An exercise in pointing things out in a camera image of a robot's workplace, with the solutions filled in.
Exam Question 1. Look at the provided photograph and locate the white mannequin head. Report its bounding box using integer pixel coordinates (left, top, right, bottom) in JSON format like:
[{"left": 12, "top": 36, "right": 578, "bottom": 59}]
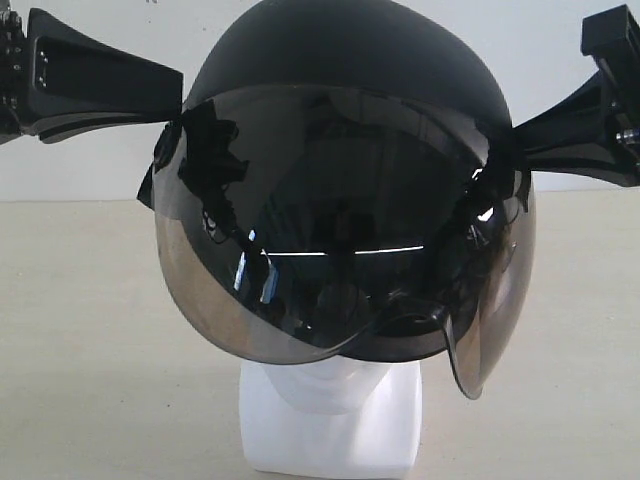
[{"left": 238, "top": 357, "right": 423, "bottom": 479}]

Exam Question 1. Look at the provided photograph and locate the black helmet with tinted visor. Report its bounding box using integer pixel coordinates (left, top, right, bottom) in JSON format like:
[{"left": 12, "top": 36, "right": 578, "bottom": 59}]
[{"left": 137, "top": 1, "right": 536, "bottom": 399}]

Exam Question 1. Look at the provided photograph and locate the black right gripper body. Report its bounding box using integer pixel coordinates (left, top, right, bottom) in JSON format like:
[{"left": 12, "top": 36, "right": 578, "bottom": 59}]
[{"left": 581, "top": 4, "right": 639, "bottom": 187}]

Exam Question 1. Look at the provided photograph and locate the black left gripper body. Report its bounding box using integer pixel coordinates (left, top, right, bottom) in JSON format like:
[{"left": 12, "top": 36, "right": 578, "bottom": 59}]
[{"left": 1, "top": 9, "right": 29, "bottom": 145}]

